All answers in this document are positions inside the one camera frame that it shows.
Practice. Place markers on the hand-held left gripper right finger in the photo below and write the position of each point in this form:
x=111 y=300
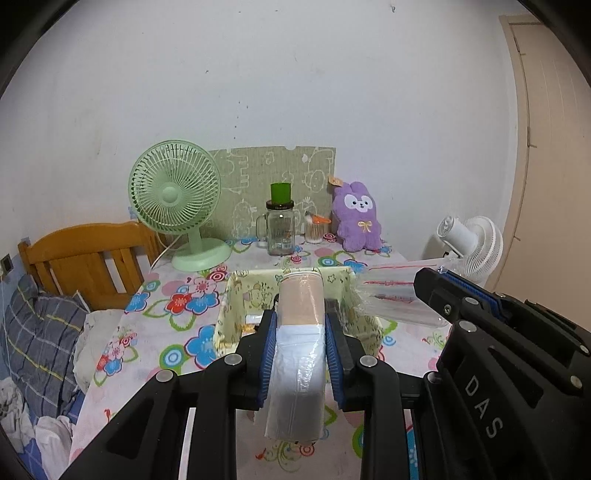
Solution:
x=333 y=364

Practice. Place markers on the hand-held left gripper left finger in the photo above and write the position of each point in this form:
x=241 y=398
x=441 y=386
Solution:
x=268 y=364

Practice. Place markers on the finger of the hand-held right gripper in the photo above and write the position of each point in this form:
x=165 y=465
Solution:
x=482 y=293
x=438 y=295

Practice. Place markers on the clear zip bags red stripe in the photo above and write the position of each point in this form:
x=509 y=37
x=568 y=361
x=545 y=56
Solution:
x=392 y=300

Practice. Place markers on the pink and white bag roll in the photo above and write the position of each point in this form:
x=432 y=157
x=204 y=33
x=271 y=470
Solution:
x=300 y=323

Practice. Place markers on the cartoon printed yellow storage box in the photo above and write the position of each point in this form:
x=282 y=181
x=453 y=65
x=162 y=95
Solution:
x=240 y=295

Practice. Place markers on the white desk fan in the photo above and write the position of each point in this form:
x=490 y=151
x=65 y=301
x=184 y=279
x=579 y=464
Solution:
x=475 y=244

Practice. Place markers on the purple plush rabbit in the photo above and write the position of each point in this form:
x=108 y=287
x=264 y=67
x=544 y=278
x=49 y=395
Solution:
x=358 y=217

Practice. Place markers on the floral printed sheet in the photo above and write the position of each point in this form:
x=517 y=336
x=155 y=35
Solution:
x=152 y=332

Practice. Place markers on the beige door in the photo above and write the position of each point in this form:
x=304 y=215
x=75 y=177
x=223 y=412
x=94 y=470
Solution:
x=554 y=184

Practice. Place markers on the clear cotton swab jar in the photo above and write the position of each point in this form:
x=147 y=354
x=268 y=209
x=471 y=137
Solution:
x=314 y=233

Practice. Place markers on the glass jar with green cap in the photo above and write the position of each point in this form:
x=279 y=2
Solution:
x=279 y=226

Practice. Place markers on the green desk fan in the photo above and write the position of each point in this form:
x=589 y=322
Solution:
x=173 y=198

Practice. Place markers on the green cartoon printed board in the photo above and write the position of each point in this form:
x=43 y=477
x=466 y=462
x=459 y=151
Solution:
x=258 y=170

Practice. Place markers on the wooden bed headboard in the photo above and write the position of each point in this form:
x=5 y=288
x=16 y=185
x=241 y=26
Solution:
x=83 y=263

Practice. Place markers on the grey plaid pillow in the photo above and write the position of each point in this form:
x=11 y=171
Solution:
x=41 y=332

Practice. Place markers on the crumpled grey white cloth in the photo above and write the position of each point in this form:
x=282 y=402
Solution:
x=14 y=406

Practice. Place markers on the blue bed sheet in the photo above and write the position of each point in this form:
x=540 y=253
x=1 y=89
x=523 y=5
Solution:
x=27 y=461

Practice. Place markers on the wall outlet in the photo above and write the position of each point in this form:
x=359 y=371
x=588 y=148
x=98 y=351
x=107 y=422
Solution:
x=7 y=264

